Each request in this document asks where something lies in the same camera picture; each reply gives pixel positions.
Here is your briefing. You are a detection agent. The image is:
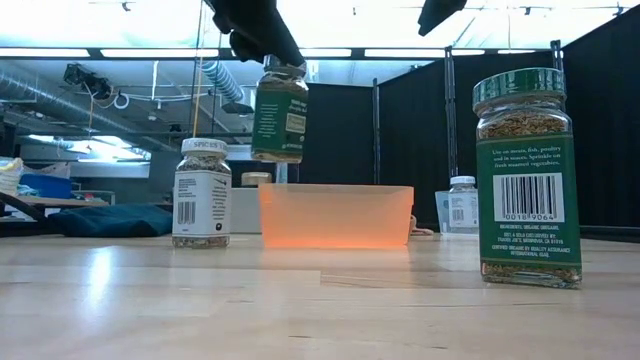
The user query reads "black hanging device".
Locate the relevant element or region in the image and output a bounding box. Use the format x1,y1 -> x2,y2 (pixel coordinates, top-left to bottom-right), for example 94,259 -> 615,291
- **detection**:
62,62 -> 114,101

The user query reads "grey plastic bin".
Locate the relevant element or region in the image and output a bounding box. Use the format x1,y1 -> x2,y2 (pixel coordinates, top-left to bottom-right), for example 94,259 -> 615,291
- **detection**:
229,186 -> 264,235

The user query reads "silver metal ventilation duct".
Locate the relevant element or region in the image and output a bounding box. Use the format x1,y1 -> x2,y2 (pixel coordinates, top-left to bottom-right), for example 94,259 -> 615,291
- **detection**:
0,69 -> 176,151

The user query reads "blue storage box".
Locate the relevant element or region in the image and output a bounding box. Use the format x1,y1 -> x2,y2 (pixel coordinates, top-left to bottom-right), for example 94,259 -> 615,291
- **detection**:
18,173 -> 74,200

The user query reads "dark blue cloth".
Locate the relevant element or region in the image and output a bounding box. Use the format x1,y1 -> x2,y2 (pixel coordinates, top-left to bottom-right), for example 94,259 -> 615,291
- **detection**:
47,203 -> 175,239

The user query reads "ceiling light strip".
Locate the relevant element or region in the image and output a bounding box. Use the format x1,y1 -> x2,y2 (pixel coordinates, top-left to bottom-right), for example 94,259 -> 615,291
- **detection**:
99,48 -> 220,58
0,48 -> 91,58
298,48 -> 353,58
363,48 -> 486,58

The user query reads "white lid spice jar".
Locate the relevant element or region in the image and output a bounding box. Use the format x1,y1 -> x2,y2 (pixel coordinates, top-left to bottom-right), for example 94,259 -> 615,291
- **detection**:
171,137 -> 234,250
446,174 -> 480,235

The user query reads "green lid spice jar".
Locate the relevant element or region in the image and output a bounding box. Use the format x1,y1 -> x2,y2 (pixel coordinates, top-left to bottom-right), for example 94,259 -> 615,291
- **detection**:
471,67 -> 584,290
250,54 -> 310,165

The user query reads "yellow hanging strap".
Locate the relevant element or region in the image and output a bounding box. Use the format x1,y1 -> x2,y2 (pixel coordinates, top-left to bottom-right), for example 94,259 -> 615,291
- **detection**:
188,0 -> 207,139

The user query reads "tan lid spice jar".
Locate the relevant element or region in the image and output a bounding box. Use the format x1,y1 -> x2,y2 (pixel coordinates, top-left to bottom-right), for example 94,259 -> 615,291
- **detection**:
240,171 -> 274,189

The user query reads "black curtain partition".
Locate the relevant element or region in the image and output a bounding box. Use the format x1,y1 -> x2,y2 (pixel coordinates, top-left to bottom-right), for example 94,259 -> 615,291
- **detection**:
449,4 -> 640,244
298,82 -> 377,185
375,47 -> 454,229

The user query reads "pink striped cloth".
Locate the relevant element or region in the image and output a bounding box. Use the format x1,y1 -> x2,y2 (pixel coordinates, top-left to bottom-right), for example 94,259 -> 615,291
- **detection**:
409,214 -> 435,237

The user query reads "clear plastic container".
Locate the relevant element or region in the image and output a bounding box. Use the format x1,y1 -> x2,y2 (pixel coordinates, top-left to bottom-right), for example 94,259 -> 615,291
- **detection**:
433,189 -> 481,235

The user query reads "orange translucent plastic bin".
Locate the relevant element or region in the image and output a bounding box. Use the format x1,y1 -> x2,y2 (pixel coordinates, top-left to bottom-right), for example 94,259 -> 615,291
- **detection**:
257,182 -> 416,250

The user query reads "flexible corrugated duct hose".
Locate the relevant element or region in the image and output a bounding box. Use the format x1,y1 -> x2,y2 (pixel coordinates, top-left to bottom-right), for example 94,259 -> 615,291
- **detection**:
199,59 -> 246,104

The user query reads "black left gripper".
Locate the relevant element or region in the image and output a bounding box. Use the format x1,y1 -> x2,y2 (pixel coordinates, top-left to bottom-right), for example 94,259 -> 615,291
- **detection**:
202,0 -> 308,69

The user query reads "pale yellow bag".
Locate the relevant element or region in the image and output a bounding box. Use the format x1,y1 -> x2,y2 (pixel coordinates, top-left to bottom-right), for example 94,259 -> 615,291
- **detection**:
0,157 -> 25,197

